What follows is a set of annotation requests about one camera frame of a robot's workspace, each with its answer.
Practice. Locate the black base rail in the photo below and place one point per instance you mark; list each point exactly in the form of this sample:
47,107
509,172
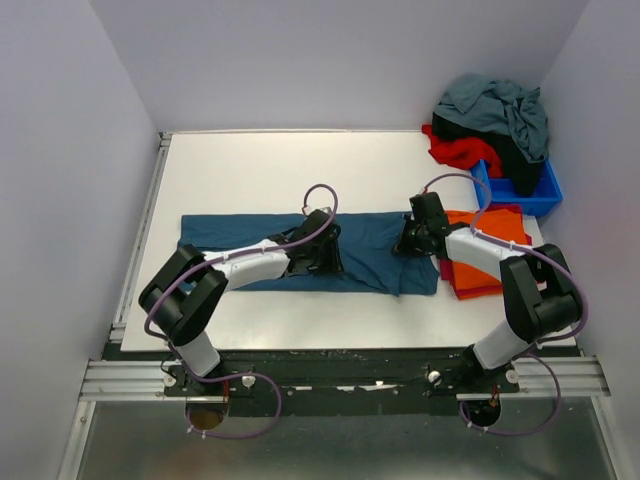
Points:
338,382

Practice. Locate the grey-teal crumpled t-shirt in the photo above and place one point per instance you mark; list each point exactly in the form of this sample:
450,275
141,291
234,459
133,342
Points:
503,107

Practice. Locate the orange folded t-shirt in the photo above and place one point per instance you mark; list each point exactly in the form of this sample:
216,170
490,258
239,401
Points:
475,275

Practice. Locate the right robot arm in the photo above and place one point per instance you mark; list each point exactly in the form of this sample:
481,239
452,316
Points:
540,296

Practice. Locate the teal blue t-shirt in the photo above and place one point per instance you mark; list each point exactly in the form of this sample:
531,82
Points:
365,243

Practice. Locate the black t-shirt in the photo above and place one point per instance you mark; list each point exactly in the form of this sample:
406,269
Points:
524,175

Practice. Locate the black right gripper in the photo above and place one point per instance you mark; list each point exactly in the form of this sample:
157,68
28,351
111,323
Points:
402,246

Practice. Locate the red t-shirt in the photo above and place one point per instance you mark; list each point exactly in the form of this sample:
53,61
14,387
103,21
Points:
464,153

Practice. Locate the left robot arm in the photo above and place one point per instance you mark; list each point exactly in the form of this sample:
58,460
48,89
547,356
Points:
181,298

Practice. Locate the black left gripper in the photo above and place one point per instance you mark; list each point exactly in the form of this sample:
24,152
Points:
335,264

